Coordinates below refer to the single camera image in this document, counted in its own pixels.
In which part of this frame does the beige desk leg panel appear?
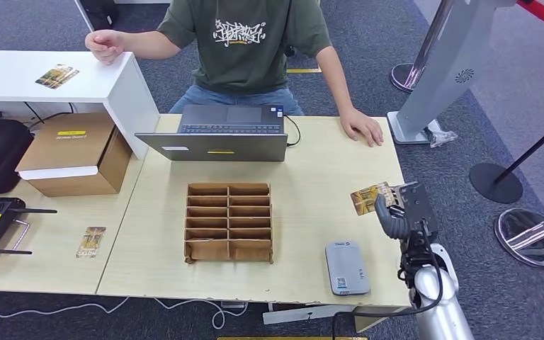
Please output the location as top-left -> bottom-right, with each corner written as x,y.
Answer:
353,305 -> 407,334

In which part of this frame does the black laptop power cable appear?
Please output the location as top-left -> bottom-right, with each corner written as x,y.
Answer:
284,115 -> 302,148

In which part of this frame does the grey card reader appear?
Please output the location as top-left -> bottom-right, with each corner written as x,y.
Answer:
324,240 -> 371,297

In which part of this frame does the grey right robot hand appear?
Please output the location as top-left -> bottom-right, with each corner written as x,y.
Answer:
374,181 -> 440,241

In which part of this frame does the golden ID card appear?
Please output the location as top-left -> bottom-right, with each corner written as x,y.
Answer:
350,181 -> 395,217

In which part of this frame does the grey laptop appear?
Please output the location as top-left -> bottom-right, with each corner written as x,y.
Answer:
135,103 -> 290,164

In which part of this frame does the white shelf unit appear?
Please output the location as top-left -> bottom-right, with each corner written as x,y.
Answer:
0,49 -> 162,161

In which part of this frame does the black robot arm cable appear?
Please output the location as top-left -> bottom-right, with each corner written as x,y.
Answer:
331,220 -> 445,340

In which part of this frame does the white metal bracket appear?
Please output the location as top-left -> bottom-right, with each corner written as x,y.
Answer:
262,305 -> 358,326

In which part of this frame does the person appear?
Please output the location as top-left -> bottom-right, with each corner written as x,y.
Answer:
84,0 -> 385,148

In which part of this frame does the grey kiosk stand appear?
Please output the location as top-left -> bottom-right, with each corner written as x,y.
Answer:
387,0 -> 519,145

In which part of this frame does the black computer tower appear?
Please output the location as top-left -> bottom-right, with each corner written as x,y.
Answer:
74,0 -> 120,32

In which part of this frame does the person's left hand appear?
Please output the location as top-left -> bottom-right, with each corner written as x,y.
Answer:
339,108 -> 385,148

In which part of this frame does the wooden card organizer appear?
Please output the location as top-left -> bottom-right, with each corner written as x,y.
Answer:
183,183 -> 274,266

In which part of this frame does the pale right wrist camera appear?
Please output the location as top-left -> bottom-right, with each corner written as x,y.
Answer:
429,242 -> 461,301

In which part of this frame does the chrome stanchion post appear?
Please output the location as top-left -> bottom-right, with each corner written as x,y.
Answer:
390,0 -> 456,94

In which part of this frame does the white floor cable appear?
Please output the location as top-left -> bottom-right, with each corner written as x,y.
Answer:
0,295 -> 249,330

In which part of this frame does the brown cardboard box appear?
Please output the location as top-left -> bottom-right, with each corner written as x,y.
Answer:
14,111 -> 133,198

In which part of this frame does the clear plastic bag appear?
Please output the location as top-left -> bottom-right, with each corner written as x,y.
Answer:
424,119 -> 459,149

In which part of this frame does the person's right hand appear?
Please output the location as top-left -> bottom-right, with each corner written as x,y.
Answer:
84,29 -> 125,66

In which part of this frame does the black stanchion with round base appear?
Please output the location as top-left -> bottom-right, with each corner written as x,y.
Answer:
469,112 -> 544,205

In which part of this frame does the chrome stanchion with mirror base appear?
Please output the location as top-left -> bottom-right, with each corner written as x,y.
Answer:
494,206 -> 544,268

